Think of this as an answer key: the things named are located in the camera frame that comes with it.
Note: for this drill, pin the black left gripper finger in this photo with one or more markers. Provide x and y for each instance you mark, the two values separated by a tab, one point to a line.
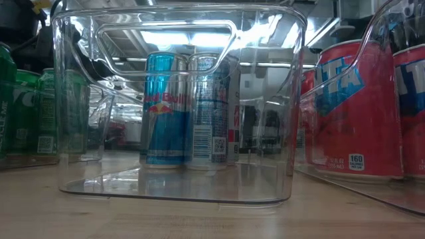
86	56

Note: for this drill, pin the blue silver energy drink can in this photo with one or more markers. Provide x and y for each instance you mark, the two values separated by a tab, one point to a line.
207	132
164	132

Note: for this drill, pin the slim can with black top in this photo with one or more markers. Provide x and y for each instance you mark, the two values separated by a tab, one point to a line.
234	126

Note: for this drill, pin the red soda can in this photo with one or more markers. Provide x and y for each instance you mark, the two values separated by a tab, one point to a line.
307	99
358	132
413	132

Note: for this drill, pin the clear plastic bin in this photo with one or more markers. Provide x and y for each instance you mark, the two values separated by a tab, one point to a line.
99	132
166	186
365	196

